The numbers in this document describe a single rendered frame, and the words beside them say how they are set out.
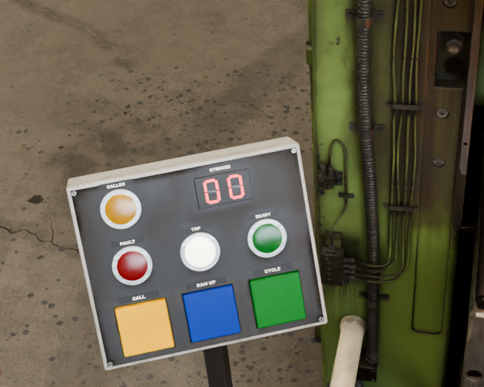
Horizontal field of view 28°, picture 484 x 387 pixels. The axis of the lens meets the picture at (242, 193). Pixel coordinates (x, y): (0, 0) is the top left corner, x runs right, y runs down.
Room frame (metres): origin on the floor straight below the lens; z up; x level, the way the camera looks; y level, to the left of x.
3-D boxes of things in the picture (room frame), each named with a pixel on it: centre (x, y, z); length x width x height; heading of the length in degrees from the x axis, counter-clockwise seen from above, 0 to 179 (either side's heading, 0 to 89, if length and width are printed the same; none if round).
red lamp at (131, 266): (0.98, 0.17, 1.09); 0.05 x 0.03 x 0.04; 73
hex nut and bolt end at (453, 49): (1.20, -0.34, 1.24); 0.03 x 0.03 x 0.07; 73
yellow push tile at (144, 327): (0.94, 0.16, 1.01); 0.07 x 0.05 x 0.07; 98
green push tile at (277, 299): (0.97, -0.04, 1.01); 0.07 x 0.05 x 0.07; 98
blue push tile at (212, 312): (0.95, 0.06, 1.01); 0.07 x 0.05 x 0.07; 98
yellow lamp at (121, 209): (1.02, 0.17, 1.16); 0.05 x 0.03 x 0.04; 73
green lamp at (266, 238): (1.01, -0.03, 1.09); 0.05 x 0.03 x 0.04; 73
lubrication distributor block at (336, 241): (1.22, -0.16, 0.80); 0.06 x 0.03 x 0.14; 73
